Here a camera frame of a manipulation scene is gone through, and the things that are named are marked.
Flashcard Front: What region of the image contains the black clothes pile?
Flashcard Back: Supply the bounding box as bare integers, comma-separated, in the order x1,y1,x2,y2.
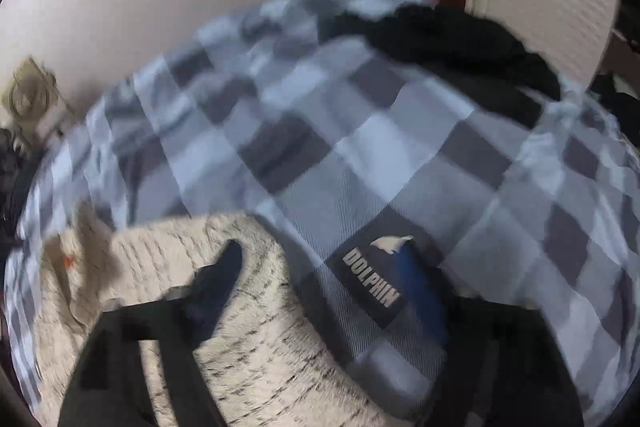
325,2,563,102

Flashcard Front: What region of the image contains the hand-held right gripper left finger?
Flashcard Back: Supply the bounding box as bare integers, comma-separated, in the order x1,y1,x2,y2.
57,239,244,427

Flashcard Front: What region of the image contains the dark cloth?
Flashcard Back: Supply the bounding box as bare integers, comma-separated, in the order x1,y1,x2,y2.
0,127,46,233
590,72,640,148

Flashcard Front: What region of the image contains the beige wall fixture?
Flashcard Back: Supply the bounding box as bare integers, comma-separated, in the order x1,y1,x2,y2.
2,57,66,132

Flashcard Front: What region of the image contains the grey checkered blanket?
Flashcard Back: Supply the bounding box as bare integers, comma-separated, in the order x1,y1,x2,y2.
2,0,640,427

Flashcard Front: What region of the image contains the cream knit sweater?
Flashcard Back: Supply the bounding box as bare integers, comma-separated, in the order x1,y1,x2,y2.
37,207,401,427

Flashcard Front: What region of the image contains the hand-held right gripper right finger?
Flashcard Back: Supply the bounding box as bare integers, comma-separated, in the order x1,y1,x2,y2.
392,241,586,427

